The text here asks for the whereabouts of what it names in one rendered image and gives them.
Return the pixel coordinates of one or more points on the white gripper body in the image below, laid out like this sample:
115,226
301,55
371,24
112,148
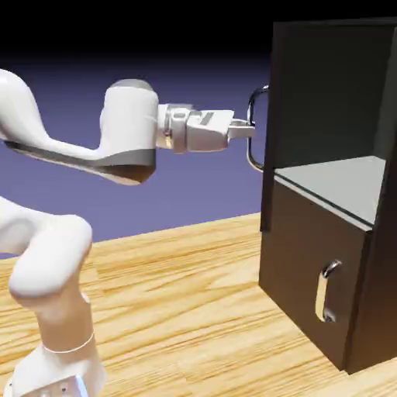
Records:
206,133

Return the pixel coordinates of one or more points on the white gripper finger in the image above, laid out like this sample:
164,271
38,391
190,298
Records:
242,132
240,122

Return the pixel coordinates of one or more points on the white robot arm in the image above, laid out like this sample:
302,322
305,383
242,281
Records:
127,124

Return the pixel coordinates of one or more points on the dark wooden cabinet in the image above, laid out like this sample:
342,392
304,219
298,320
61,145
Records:
328,102

